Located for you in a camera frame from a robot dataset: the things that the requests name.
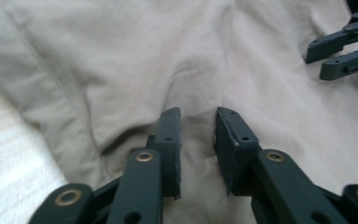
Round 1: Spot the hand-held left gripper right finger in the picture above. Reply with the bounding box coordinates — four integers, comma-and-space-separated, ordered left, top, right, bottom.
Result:
213, 105, 351, 224

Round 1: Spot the beige garment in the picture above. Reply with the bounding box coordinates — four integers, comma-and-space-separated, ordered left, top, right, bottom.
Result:
0, 0, 358, 224

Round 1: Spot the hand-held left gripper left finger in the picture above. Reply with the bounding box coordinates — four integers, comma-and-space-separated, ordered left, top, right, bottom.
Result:
105, 106, 182, 224

